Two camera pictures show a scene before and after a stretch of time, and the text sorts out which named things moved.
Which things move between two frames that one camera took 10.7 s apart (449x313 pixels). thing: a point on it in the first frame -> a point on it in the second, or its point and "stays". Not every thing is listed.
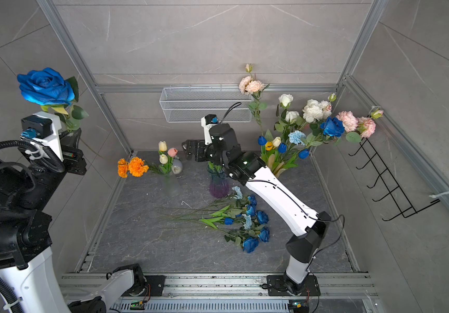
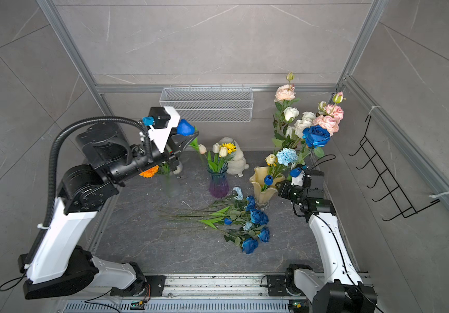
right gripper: (202, 147) -> (285, 185)
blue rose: (45, 86) -> (259, 217)
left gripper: (70, 158) -> (168, 149)
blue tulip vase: (304, 154) -> (295, 172)
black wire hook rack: (406, 208) stays
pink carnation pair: (362, 125) -> (331, 120)
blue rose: (250, 244) stays
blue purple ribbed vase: (218, 184) stays
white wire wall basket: (190, 105) stays
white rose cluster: (314, 111) -> (306, 121)
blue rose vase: (333, 126) -> (316, 135)
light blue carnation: (295, 137) -> (286, 156)
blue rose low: (264, 234) stays
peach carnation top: (248, 86) -> (284, 92)
